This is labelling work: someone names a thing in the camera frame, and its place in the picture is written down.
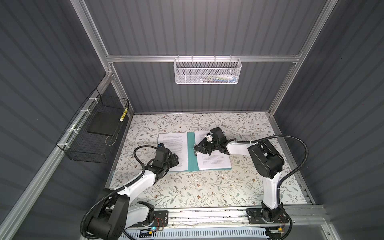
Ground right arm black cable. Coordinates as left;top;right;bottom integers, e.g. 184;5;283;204
230;134;309;208

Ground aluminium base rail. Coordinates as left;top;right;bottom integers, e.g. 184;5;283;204
86;205;329;230

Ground floral table mat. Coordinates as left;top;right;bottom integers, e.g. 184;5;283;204
101;111;304;211

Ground yellow marker pen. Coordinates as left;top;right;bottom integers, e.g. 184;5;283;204
120;108;128;122

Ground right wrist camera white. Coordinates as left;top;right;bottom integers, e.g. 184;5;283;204
205;133;214;143

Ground pens in white basket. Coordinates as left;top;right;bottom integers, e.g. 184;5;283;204
196;74;238;84

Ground white perforated cable tray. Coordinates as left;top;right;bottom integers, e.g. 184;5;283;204
119;227;270;240

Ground printed paper sheet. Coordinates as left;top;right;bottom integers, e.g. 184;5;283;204
158;133;188;172
195;131;232;171

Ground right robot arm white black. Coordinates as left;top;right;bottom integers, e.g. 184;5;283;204
194;128;285;223

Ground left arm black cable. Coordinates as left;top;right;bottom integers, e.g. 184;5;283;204
79;145;160;240

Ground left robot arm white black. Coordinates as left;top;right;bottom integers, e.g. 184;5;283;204
80;143;179;240

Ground teal paper folder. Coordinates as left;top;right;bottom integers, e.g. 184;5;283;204
156;131;232;173

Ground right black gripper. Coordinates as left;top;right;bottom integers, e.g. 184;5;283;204
194;138;220;156

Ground black flat pad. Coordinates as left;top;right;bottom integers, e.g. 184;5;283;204
87;112;122;137

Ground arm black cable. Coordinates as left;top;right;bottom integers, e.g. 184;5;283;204
79;145;160;240
230;134;309;208

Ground white wire mesh basket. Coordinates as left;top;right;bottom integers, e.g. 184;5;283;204
173;58;242;85

